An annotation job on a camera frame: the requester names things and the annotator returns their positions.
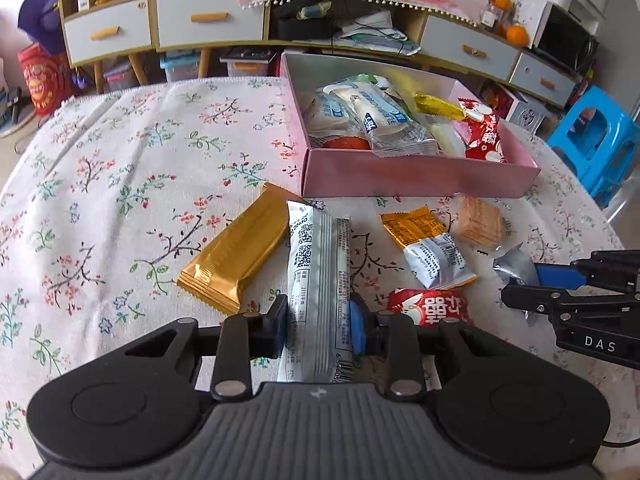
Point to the wooden cabinet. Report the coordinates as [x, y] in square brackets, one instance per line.
[152, 45]

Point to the red printed bag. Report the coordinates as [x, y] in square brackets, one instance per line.
[45, 82]

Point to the white carton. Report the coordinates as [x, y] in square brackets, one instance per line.
[530, 10]

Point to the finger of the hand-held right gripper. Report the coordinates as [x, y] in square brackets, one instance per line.
[525, 297]
[552, 275]

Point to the purple bag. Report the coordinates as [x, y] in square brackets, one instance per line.
[37, 17]

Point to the black microwave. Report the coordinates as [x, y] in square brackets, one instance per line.
[565, 37]

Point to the red orange snack packet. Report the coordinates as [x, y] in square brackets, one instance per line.
[345, 143]

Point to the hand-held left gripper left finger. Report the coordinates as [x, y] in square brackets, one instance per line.
[276, 326]

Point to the blue clear storage bin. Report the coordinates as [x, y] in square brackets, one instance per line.
[180, 65]

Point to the floral tablecloth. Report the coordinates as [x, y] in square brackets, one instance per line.
[100, 185]

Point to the pink cardboard box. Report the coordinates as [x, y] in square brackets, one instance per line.
[415, 175]

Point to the green snack packet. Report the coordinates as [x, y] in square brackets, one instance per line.
[402, 91]

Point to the gold snack packet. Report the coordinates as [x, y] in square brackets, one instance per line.
[235, 255]

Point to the clear blue white snack packet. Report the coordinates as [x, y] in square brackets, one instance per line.
[395, 127]
[345, 105]

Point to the yellow snack packet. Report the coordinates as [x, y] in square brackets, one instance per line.
[440, 106]

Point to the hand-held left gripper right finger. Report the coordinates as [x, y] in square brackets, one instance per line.
[358, 327]

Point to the small red snack packet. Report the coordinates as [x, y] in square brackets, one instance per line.
[482, 127]

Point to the orange white snack packet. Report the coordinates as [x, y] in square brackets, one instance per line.
[430, 250]

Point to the large red snack packet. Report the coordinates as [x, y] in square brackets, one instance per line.
[430, 307]

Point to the long silver snack packet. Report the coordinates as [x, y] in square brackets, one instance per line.
[320, 270]

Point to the blue plastic stool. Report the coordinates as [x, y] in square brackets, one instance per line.
[600, 140]

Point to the white drawer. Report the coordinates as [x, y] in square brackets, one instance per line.
[470, 50]
[107, 32]
[210, 17]
[542, 80]

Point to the clear wafer packet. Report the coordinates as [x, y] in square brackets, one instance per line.
[480, 220]

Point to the colourful printed box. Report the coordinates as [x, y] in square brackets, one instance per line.
[515, 107]

